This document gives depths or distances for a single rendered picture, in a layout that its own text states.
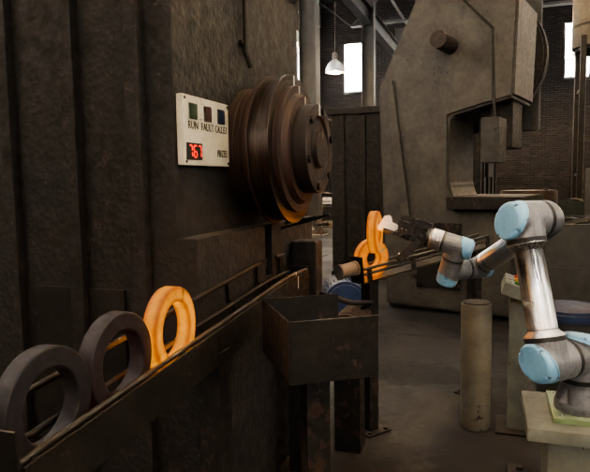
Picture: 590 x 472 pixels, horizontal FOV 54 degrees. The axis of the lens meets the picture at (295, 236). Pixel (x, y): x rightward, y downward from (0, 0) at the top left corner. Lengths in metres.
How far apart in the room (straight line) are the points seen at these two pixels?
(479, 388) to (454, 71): 2.63
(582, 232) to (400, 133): 1.57
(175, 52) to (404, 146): 3.20
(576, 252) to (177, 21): 2.83
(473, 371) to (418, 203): 2.27
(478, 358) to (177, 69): 1.60
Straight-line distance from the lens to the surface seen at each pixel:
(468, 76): 4.47
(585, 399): 1.96
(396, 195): 4.61
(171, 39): 1.57
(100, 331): 1.09
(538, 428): 1.89
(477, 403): 2.53
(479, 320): 2.44
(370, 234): 2.09
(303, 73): 11.01
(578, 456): 1.99
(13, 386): 0.95
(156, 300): 1.23
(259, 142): 1.70
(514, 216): 1.83
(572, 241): 3.79
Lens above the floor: 1.01
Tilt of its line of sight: 5 degrees down
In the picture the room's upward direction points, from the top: 1 degrees counter-clockwise
